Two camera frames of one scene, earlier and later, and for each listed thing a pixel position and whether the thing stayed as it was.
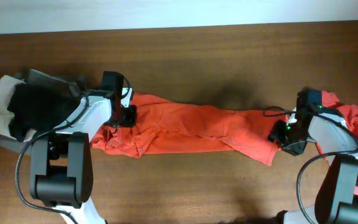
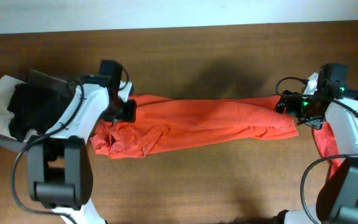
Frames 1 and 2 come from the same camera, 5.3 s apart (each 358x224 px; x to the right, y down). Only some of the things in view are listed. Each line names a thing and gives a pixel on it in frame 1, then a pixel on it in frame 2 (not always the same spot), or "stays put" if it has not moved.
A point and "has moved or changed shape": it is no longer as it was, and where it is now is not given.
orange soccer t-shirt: [166, 126] has moved or changed shape
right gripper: [278, 134] → [285, 104]
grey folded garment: [33, 76] stays put
